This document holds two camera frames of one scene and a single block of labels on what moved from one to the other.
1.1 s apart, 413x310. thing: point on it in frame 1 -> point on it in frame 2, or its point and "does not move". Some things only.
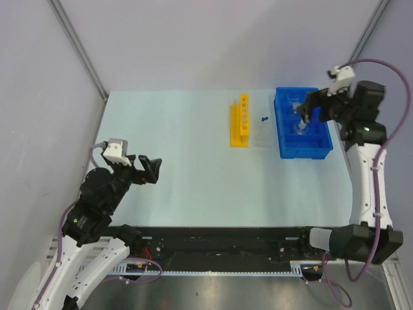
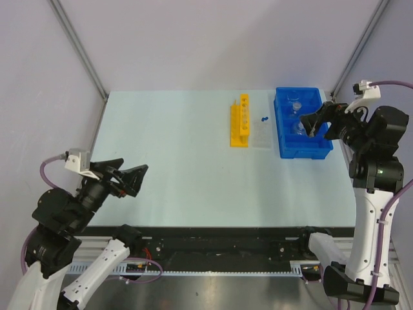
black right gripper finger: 306,109 -> 312,121
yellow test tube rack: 240,123 does not move
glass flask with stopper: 301,128 does not move
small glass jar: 294,106 does not move
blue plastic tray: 298,139 does not move
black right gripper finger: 326,103 -> 332,134
